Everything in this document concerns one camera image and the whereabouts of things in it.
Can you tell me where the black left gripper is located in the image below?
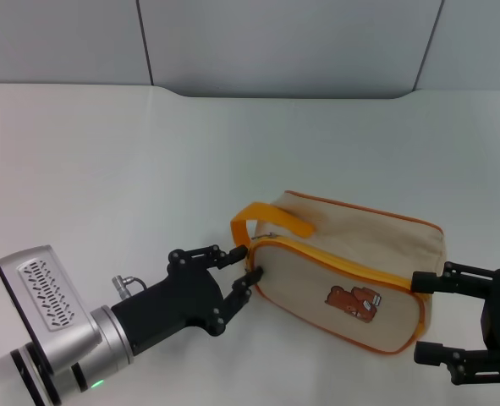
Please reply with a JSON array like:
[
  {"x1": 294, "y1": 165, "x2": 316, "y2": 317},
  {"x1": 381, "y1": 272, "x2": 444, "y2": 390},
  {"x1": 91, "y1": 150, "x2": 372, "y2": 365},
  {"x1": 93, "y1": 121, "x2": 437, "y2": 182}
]
[{"x1": 110, "y1": 243, "x2": 264, "y2": 355}]

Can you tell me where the beige zipper bag orange trim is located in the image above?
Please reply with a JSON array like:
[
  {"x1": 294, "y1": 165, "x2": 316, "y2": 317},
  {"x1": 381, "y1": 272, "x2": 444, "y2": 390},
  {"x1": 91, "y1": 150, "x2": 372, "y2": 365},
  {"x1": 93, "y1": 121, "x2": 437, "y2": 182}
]
[{"x1": 230, "y1": 189, "x2": 448, "y2": 354}]

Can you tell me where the left gripper cable with plug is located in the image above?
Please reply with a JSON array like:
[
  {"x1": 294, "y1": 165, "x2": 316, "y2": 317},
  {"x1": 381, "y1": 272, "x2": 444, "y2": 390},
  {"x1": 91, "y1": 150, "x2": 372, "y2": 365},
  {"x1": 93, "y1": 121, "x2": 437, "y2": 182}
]
[{"x1": 111, "y1": 273, "x2": 148, "y2": 304}]

